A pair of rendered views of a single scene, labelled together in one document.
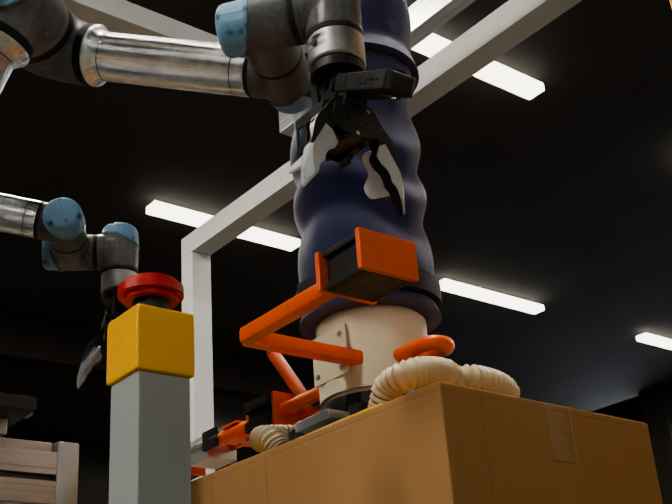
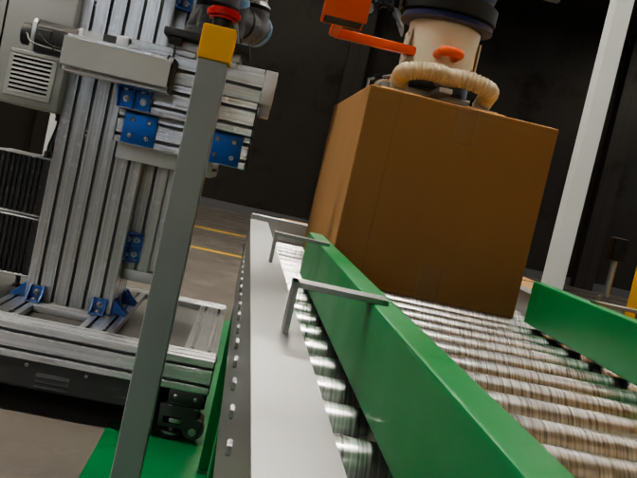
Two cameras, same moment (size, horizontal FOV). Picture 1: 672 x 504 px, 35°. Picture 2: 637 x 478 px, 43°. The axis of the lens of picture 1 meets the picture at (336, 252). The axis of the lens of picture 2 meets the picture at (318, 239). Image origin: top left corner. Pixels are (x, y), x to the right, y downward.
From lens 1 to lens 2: 101 cm
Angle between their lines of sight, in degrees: 44
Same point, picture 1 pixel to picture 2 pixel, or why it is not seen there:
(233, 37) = not seen: outside the picture
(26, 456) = (247, 76)
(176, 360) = (219, 54)
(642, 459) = (539, 152)
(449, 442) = (364, 119)
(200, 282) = not seen: outside the picture
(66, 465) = (268, 83)
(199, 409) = (615, 26)
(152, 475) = (195, 109)
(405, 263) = (358, 12)
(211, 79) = not seen: outside the picture
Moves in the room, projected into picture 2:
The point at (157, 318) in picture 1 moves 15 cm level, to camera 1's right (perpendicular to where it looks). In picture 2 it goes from (213, 31) to (270, 37)
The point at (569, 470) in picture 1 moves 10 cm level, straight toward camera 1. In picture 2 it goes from (462, 149) to (431, 139)
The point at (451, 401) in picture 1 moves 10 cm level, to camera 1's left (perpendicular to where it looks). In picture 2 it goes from (375, 97) to (335, 91)
